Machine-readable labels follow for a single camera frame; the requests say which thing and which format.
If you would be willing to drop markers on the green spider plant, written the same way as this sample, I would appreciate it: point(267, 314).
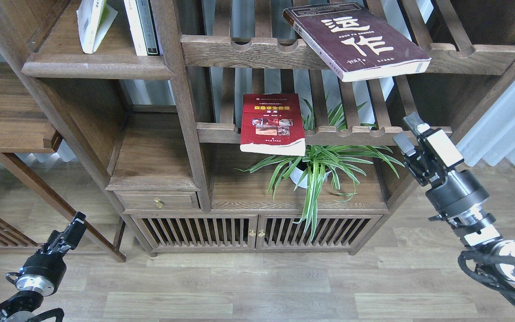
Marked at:
point(340, 159)

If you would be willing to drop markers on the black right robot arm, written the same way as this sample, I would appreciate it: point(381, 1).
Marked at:
point(457, 196)

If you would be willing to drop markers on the white upright book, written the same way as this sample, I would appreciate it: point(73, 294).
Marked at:
point(135, 27)

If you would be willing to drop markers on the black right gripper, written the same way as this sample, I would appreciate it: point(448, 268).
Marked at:
point(434, 156)

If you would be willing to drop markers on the maroon book white characters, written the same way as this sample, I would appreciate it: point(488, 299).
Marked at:
point(356, 44)

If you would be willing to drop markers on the dark wooden bookshelf cabinet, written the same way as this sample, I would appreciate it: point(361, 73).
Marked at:
point(163, 126)

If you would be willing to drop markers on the dark green upright book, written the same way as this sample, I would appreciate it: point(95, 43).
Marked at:
point(148, 27)

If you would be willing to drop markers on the wooden side table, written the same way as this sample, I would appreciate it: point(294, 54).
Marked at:
point(25, 129)

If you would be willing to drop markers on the white plant pot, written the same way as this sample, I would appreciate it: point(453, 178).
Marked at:
point(302, 175)

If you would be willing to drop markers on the white green leaning book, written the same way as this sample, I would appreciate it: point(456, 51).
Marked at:
point(94, 17)

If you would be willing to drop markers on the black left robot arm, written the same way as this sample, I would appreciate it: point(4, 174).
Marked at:
point(41, 275)

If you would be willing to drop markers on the red book with photos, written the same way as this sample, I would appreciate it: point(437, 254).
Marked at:
point(272, 124)

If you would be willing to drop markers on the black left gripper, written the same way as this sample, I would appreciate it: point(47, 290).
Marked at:
point(59, 243)

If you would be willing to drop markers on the brass drawer knob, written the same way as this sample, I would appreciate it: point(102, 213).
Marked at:
point(158, 203)

